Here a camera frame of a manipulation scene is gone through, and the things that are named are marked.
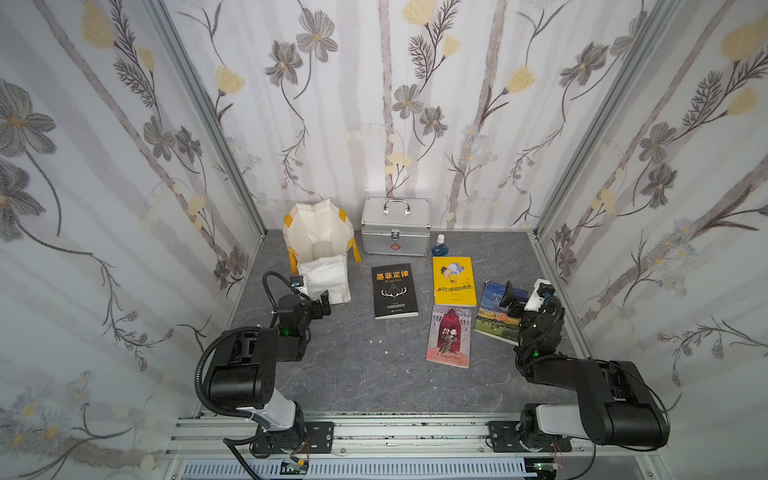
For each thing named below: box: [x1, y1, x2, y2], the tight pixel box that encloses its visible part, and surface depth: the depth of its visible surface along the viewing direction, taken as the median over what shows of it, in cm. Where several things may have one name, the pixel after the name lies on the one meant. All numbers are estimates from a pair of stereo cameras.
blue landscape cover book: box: [474, 281, 529, 345], surface depth 97 cm
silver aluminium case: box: [361, 196, 432, 257], surface depth 109 cm
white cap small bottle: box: [431, 233, 449, 257], surface depth 116 cm
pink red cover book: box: [426, 304, 473, 369], surface depth 93 cm
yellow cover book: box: [432, 256, 477, 307], surface depth 106 cm
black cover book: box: [371, 263, 419, 320], surface depth 103 cm
